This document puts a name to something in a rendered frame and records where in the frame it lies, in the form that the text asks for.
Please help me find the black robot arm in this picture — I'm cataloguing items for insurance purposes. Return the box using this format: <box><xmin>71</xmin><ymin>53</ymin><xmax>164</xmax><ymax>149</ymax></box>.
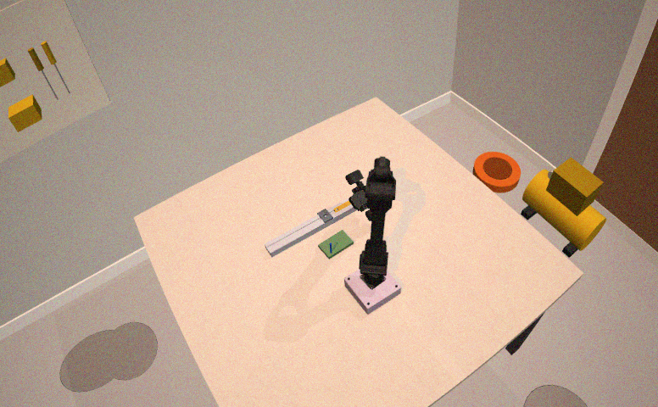
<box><xmin>349</xmin><ymin>157</ymin><xmax>396</xmax><ymax>290</ymax></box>

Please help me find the grey metal rail with slot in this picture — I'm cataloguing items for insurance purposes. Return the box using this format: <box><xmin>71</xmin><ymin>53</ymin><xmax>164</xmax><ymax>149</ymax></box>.
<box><xmin>265</xmin><ymin>198</ymin><xmax>357</xmax><ymax>257</ymax></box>

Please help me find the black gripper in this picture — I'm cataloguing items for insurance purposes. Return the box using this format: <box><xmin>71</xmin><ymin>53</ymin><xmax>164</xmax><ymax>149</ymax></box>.
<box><xmin>345</xmin><ymin>170</ymin><xmax>372</xmax><ymax>221</ymax></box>

